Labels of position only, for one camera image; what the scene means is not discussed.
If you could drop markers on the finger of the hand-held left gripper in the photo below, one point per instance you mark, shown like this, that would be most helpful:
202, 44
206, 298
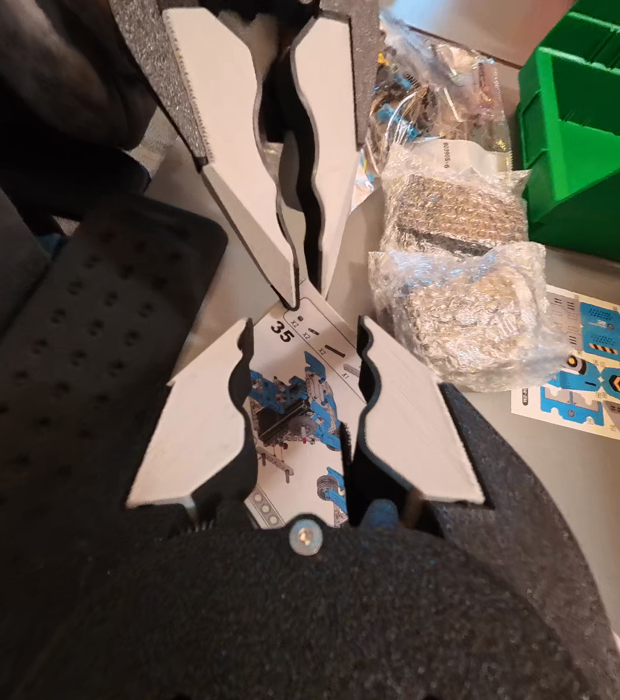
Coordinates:
331, 109
228, 109

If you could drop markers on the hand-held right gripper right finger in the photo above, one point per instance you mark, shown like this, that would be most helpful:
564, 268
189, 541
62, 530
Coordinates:
419, 437

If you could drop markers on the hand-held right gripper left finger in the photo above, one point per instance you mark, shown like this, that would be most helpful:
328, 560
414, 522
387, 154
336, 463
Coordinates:
189, 437

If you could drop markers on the clear bubble wrap bag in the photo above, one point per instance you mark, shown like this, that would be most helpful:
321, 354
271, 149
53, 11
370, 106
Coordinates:
452, 213
468, 317

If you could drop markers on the small blue leaflet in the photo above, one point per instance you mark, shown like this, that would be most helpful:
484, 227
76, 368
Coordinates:
299, 355

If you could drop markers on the clear labelled parts bag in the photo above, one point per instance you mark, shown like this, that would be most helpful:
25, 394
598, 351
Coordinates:
474, 109

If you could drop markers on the blue sticker sheet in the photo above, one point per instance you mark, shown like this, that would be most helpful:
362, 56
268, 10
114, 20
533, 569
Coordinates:
605, 372

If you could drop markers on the person's left forearm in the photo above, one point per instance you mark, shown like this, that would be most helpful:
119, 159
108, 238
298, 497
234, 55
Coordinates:
42, 65

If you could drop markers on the green plastic bin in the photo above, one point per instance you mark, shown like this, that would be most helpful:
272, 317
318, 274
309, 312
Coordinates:
588, 136

